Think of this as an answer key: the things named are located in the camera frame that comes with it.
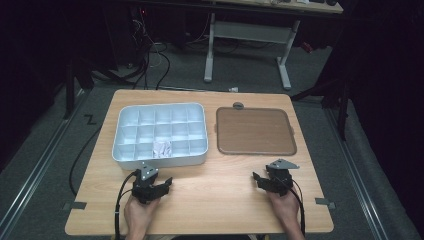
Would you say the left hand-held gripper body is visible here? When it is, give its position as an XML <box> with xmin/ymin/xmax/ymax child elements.
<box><xmin>131</xmin><ymin>161</ymin><xmax>162</xmax><ymax>205</ymax></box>

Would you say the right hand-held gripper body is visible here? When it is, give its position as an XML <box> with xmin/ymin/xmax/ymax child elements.
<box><xmin>264</xmin><ymin>158</ymin><xmax>301</xmax><ymax>198</ymax></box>

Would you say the white sock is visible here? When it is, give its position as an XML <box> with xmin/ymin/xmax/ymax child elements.
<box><xmin>152</xmin><ymin>140</ymin><xmax>174</xmax><ymax>159</ymax></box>

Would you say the white divided storage box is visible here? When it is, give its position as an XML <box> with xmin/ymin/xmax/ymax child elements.
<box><xmin>111</xmin><ymin>102</ymin><xmax>210</xmax><ymax>171</ymax></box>

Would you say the person's right hand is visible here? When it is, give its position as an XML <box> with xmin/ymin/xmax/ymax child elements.
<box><xmin>267</xmin><ymin>189</ymin><xmax>302</xmax><ymax>232</ymax></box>

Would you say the person's left hand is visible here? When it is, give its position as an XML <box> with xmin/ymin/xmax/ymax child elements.
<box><xmin>123</xmin><ymin>195</ymin><xmax>162</xmax><ymax>234</ymax></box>

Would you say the brown tray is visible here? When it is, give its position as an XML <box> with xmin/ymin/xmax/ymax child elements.
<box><xmin>215</xmin><ymin>106</ymin><xmax>298</xmax><ymax>157</ymax></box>

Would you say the black stand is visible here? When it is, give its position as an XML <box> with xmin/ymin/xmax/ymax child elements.
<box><xmin>289</xmin><ymin>79</ymin><xmax>352</xmax><ymax>142</ymax></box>
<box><xmin>62</xmin><ymin>59</ymin><xmax>96</xmax><ymax>121</ymax></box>

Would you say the desk with white legs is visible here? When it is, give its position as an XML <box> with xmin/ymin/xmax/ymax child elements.
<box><xmin>203</xmin><ymin>0</ymin><xmax>344</xmax><ymax>91</ymax></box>

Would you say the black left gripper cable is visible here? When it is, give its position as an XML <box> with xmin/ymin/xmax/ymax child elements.
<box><xmin>113</xmin><ymin>170</ymin><xmax>138</xmax><ymax>240</ymax></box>

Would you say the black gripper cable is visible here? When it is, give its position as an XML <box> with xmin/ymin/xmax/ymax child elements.
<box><xmin>113</xmin><ymin>170</ymin><xmax>138</xmax><ymax>240</ymax></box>
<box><xmin>285</xmin><ymin>183</ymin><xmax>306</xmax><ymax>236</ymax></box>

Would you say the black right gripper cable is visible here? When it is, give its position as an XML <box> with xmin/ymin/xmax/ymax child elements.
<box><xmin>285</xmin><ymin>183</ymin><xmax>306</xmax><ymax>236</ymax></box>

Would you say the black floor cable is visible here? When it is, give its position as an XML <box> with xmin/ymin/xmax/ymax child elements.
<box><xmin>68</xmin><ymin>126</ymin><xmax>102</xmax><ymax>197</ymax></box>

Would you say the metal floor rail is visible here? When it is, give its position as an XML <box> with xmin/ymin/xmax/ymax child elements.
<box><xmin>324</xmin><ymin>107</ymin><xmax>390</xmax><ymax>240</ymax></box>
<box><xmin>0</xmin><ymin>89</ymin><xmax>88</xmax><ymax>234</ymax></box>

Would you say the bundle of floor cables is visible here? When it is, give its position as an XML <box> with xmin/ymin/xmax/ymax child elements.
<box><xmin>89</xmin><ymin>6</ymin><xmax>173</xmax><ymax>91</ymax></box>

